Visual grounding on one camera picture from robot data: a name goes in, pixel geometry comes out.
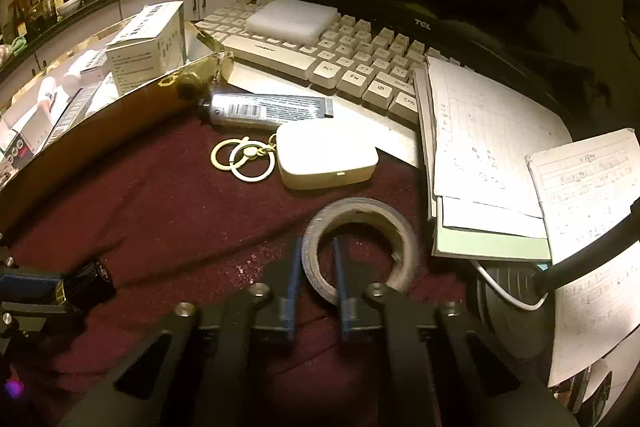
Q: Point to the gold tray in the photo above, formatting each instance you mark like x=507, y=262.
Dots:
x=100, y=132

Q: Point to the white bowl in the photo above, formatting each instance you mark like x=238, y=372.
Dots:
x=69, y=6

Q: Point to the stack of paper notebooks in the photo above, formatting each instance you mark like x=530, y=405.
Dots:
x=480, y=147

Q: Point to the white base cabinets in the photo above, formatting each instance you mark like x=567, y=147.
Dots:
x=95, y=14

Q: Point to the small white bottle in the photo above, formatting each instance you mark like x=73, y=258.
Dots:
x=47, y=93

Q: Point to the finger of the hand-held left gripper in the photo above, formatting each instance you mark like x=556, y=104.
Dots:
x=30, y=319
x=25, y=288

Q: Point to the dark tape roll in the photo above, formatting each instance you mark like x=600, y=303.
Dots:
x=362, y=206

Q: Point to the green cloth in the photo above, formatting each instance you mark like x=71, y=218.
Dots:
x=19, y=44

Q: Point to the grey ointment tube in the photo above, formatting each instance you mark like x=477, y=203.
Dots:
x=260, y=109

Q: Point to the black key fob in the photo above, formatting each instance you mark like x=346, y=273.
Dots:
x=87, y=282

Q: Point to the black desk lamp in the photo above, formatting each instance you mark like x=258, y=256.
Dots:
x=510, y=322

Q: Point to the grey striped slim box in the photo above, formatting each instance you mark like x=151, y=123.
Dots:
x=75, y=112

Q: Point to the white carton with barcode label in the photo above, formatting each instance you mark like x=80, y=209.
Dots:
x=145, y=57

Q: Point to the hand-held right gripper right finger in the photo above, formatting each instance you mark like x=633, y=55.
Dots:
x=341, y=292

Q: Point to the white box with blue print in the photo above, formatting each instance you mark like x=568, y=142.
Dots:
x=90, y=64

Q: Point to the beige keyboard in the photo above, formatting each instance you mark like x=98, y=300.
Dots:
x=350, y=67

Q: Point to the white foam block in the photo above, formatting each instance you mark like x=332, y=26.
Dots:
x=290, y=19

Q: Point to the white box with red print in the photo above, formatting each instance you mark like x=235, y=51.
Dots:
x=15, y=152

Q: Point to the handwritten paper sheet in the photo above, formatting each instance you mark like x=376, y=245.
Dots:
x=585, y=187

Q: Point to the white case with key rings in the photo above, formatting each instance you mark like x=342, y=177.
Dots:
x=320, y=154

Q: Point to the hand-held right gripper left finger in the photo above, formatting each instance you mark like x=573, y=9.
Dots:
x=294, y=292

